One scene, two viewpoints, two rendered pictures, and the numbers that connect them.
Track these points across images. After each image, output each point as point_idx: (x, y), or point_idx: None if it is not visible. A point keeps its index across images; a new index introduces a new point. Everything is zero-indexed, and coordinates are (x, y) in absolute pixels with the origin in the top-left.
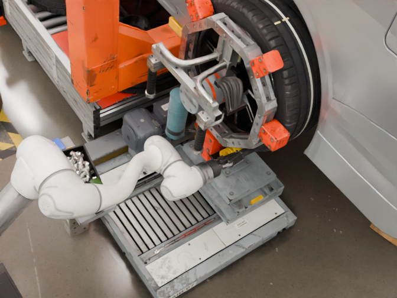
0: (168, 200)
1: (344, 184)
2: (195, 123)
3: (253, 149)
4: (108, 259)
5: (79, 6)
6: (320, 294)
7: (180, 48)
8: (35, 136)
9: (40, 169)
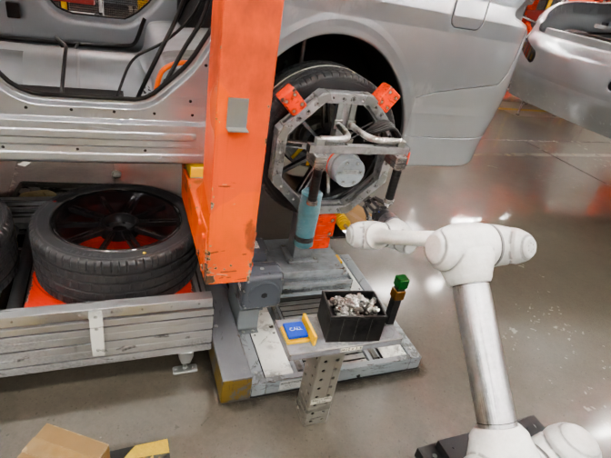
0: None
1: (432, 156)
2: None
3: None
4: (360, 393)
5: (255, 144)
6: (407, 273)
7: (275, 159)
8: (442, 230)
9: (491, 235)
